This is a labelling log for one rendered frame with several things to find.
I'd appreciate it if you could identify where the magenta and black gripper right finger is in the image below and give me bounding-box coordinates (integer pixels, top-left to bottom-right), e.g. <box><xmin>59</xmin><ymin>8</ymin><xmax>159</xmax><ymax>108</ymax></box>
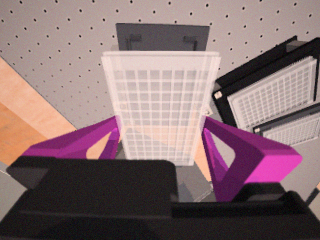
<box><xmin>201</xmin><ymin>116</ymin><xmax>303</xmax><ymax>202</ymax></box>

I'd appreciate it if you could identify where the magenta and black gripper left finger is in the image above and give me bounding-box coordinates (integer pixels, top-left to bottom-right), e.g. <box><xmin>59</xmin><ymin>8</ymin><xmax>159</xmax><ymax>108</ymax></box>
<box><xmin>20</xmin><ymin>116</ymin><xmax>120</xmax><ymax>159</ymax></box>

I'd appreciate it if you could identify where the white well plate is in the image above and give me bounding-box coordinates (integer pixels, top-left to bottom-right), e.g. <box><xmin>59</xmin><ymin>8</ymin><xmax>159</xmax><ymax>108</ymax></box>
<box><xmin>263</xmin><ymin>112</ymin><xmax>320</xmax><ymax>146</ymax></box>
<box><xmin>227</xmin><ymin>56</ymin><xmax>317</xmax><ymax>130</ymax></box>
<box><xmin>101</xmin><ymin>51</ymin><xmax>221</xmax><ymax>165</ymax></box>

